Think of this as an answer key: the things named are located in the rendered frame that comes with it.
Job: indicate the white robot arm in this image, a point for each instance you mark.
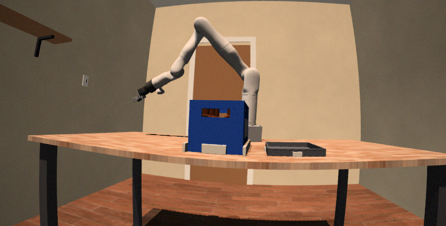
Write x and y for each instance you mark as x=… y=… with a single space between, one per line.
x=250 y=76

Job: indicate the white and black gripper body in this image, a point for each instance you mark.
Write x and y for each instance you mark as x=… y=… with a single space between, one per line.
x=151 y=86

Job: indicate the blue crate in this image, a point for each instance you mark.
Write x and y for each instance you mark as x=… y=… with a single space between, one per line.
x=218 y=130

